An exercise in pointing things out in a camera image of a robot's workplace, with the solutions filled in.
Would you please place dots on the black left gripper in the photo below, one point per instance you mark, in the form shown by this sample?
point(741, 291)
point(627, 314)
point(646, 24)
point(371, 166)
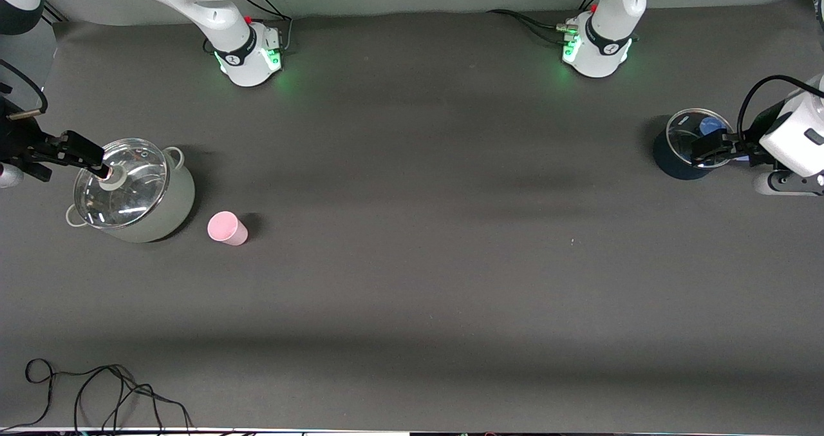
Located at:
point(750, 147)

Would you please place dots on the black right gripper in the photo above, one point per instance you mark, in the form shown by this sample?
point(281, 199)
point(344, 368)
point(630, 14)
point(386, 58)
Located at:
point(14, 141)

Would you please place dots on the pink plastic cup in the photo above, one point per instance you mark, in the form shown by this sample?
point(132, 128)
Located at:
point(225, 228)

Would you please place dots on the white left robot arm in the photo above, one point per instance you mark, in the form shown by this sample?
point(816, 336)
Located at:
point(608, 24)

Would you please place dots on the glass lid with blue knob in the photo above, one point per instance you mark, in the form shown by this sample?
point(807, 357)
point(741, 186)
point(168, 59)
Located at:
point(682, 127)

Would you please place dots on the dark blue saucepan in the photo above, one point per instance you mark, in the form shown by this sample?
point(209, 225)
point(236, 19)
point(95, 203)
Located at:
point(669, 162)

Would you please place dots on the glass lid with steel knob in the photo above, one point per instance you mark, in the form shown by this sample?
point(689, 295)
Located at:
point(129, 191)

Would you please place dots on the pale green stockpot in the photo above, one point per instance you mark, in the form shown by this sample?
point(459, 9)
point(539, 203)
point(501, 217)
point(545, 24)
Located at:
point(174, 204)

